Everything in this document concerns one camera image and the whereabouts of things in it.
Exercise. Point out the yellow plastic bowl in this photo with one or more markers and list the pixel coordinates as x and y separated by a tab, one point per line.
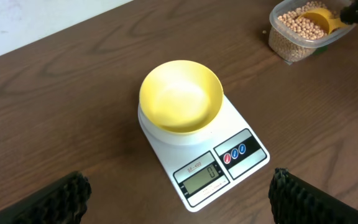
181	96

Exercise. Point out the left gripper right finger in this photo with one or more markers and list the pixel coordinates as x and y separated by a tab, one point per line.
295	201

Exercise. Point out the clear plastic container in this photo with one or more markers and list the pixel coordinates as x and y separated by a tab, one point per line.
303	34

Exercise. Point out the white digital kitchen scale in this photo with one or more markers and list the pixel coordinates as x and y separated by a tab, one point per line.
204	165

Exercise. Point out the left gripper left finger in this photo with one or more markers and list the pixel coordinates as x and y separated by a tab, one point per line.
64	201

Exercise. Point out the yellow measuring scoop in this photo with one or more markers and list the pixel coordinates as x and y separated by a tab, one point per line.
325	19

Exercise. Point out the soybeans in container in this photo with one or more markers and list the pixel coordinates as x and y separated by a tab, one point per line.
300	28

